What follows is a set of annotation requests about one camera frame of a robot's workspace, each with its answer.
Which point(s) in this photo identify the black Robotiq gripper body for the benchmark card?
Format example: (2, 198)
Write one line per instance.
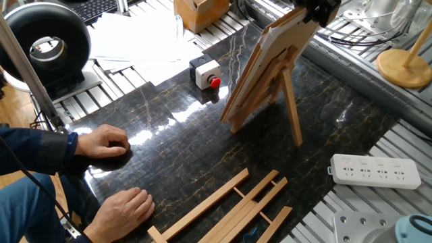
(317, 4)

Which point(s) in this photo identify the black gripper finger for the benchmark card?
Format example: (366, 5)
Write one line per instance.
(329, 17)
(312, 16)

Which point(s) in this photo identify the wooden photo frame green print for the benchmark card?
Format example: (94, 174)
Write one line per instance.
(280, 44)

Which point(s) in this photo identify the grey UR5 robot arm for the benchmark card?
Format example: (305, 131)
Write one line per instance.
(401, 233)

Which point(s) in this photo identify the person's left forearm dark sleeve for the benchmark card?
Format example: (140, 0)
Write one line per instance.
(33, 150)

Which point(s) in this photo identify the person's left hand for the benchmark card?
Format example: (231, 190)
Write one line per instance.
(101, 141)

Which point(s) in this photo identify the person's right hand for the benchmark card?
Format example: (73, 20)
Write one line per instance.
(121, 214)

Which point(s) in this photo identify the round wooden stand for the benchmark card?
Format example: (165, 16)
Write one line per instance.
(401, 71)

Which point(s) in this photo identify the standing wooden easel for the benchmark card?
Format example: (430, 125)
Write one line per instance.
(292, 111)

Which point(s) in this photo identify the small open cardboard box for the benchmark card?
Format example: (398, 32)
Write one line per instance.
(199, 20)

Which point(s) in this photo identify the red emergency stop button box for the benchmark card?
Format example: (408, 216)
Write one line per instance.
(206, 72)

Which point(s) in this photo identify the white power strip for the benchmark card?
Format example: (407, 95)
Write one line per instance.
(371, 170)

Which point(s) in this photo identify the black marble pattern mat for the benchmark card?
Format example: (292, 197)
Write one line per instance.
(202, 141)

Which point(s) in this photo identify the white paper sheets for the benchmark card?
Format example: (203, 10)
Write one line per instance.
(145, 44)

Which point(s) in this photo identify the grey metal mounting plate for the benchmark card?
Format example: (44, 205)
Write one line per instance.
(354, 229)

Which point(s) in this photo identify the flat folded wooden easel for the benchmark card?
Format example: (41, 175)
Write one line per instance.
(206, 206)

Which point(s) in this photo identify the black keyboard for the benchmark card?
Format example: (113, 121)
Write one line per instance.
(92, 8)

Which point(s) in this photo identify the blue jeans leg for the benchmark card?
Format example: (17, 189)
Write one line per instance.
(20, 209)

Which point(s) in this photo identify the grey base plate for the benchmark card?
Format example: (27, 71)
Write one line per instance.
(91, 82)

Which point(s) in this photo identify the aluminium profile post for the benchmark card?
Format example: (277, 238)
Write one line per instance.
(27, 71)

